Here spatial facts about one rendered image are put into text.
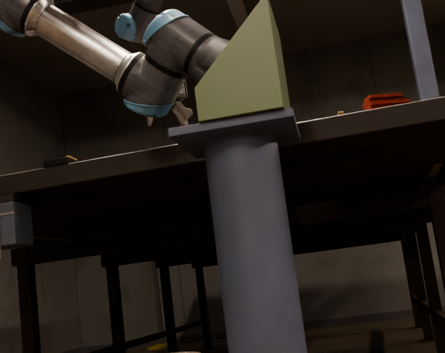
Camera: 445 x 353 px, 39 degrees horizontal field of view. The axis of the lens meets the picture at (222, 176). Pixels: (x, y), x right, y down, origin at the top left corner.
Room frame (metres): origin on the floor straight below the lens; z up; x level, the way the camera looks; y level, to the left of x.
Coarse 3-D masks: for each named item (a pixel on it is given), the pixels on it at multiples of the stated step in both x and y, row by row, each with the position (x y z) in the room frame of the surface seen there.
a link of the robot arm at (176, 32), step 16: (160, 16) 1.39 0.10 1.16; (176, 16) 1.40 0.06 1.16; (144, 32) 1.42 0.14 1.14; (160, 32) 1.39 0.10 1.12; (176, 32) 1.38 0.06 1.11; (192, 32) 1.38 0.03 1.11; (208, 32) 1.40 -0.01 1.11; (160, 48) 1.41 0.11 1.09; (176, 48) 1.39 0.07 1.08; (160, 64) 1.42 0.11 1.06; (176, 64) 1.42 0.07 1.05
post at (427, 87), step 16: (400, 0) 3.48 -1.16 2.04; (416, 0) 3.37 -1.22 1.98; (416, 16) 3.37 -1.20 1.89; (416, 32) 3.38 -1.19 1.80; (416, 48) 3.38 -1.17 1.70; (416, 64) 3.38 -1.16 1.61; (432, 64) 3.37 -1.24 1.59; (416, 80) 3.41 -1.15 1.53; (432, 80) 3.37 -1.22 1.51; (432, 96) 3.37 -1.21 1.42
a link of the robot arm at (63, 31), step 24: (0, 0) 1.44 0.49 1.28; (24, 0) 1.44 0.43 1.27; (48, 0) 1.47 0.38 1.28; (0, 24) 1.47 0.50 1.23; (24, 24) 1.46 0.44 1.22; (48, 24) 1.46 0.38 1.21; (72, 24) 1.46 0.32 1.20; (72, 48) 1.47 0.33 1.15; (96, 48) 1.46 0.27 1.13; (120, 48) 1.48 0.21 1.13; (120, 72) 1.46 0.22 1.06; (144, 72) 1.45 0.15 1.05; (144, 96) 1.47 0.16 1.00; (168, 96) 1.48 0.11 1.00
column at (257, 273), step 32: (192, 128) 1.30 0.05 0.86; (224, 128) 1.30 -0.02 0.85; (256, 128) 1.33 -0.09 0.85; (288, 128) 1.37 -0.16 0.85; (224, 160) 1.35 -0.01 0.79; (256, 160) 1.34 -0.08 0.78; (224, 192) 1.35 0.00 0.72; (256, 192) 1.34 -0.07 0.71; (224, 224) 1.36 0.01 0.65; (256, 224) 1.34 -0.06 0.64; (288, 224) 1.40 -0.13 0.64; (224, 256) 1.37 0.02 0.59; (256, 256) 1.34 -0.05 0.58; (288, 256) 1.37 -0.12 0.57; (224, 288) 1.38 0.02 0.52; (256, 288) 1.34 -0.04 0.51; (288, 288) 1.36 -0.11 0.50; (256, 320) 1.34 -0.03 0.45; (288, 320) 1.35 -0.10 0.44; (256, 352) 1.34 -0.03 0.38; (288, 352) 1.35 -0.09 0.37
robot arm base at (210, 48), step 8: (200, 40) 1.38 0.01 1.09; (208, 40) 1.38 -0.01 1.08; (216, 40) 1.38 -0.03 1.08; (224, 40) 1.40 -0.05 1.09; (192, 48) 1.38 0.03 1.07; (200, 48) 1.38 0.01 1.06; (208, 48) 1.37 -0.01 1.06; (216, 48) 1.36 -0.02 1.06; (192, 56) 1.38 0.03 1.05; (200, 56) 1.37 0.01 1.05; (208, 56) 1.36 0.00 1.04; (216, 56) 1.36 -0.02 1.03; (184, 64) 1.41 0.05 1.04; (192, 64) 1.39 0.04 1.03; (200, 64) 1.38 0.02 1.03; (208, 64) 1.36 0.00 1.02; (184, 72) 1.44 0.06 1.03; (192, 72) 1.41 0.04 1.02; (200, 72) 1.39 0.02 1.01
